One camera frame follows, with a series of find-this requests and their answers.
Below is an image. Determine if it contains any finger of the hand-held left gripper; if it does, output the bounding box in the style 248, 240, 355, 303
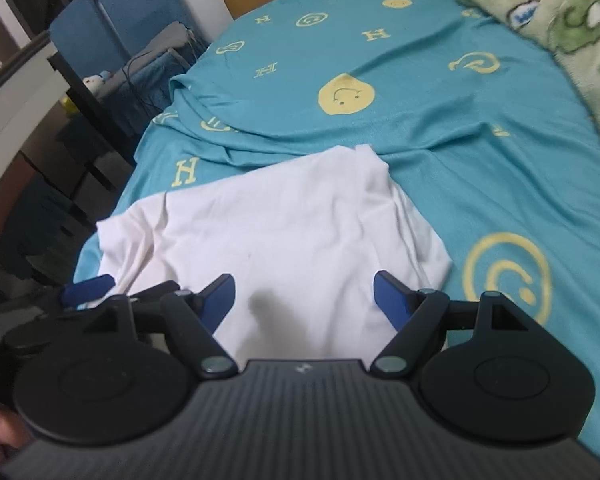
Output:
122, 281, 182, 307
60, 274, 117, 310

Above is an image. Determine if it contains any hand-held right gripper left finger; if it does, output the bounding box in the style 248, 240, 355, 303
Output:
80, 273, 241, 378

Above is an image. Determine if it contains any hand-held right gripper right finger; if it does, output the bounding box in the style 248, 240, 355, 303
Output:
370, 270, 531, 378

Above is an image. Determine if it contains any white t-shirt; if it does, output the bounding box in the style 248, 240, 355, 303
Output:
96, 144, 453, 361

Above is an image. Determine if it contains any person's left hand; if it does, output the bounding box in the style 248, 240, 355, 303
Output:
0, 400, 33, 467

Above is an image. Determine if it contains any teal printed bed sheet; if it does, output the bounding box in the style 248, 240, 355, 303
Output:
72, 0, 600, 461

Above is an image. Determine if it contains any plush toy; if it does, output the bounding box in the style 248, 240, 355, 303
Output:
82, 71, 115, 95

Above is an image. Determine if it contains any white and black desk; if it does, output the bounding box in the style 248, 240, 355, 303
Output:
0, 30, 136, 221

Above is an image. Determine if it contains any grey cloth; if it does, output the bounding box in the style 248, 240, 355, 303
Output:
100, 21, 201, 96

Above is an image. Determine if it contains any green printed fleece blanket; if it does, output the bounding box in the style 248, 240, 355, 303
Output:
422, 0, 600, 181

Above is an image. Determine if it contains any black cable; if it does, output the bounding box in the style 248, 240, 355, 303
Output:
122, 52, 157, 111

